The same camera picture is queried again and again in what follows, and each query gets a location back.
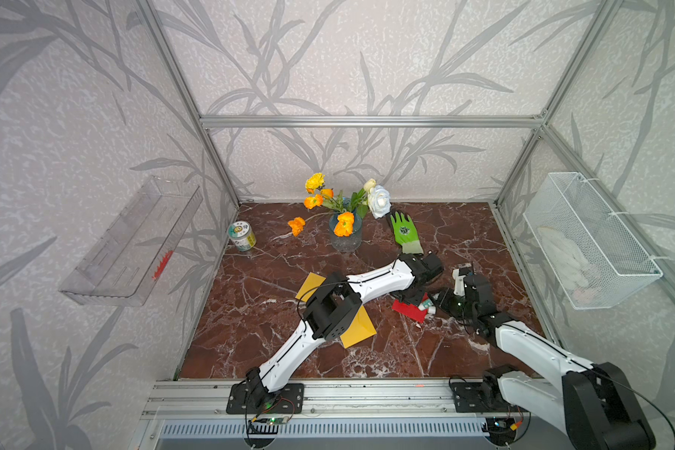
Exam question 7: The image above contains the red envelope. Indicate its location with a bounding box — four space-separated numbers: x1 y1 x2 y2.
392 299 428 324

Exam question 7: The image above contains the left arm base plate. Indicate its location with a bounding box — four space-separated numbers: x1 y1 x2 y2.
226 382 305 416

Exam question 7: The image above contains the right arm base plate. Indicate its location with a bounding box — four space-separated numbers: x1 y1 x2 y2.
448 377 519 414

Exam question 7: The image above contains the white wire basket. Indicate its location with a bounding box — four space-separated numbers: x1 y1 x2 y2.
523 172 664 309

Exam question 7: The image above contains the yellow envelope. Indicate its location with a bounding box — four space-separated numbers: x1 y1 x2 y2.
295 273 326 302
340 307 376 349

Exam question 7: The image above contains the white cloth in basket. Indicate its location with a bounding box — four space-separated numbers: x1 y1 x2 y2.
537 226 590 291

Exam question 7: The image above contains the artificial flower bouquet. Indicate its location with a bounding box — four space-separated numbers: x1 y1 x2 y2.
303 172 392 219

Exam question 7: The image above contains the clear plastic wall shelf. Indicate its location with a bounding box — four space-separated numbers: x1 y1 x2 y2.
58 175 204 308

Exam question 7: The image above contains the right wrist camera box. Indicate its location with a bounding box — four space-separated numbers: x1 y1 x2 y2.
452 265 473 296

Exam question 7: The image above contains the yellow envelope front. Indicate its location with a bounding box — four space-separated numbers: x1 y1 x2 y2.
340 307 376 349

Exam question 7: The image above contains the green work glove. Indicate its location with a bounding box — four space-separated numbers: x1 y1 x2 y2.
389 211 424 254

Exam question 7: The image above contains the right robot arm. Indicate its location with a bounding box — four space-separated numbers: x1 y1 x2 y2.
427 273 656 449

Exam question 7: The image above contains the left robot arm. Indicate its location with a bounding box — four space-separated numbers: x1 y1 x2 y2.
246 253 444 401

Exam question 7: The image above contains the blue glass vase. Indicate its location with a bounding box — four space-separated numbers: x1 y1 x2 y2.
329 212 363 253

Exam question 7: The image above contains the small tin can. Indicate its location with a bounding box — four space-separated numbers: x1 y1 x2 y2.
228 220 256 251

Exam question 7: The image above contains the green white glue stick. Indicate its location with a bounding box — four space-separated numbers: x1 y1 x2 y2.
418 300 437 315

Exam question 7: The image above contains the aluminium front rail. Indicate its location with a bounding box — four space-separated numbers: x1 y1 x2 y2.
139 378 620 420

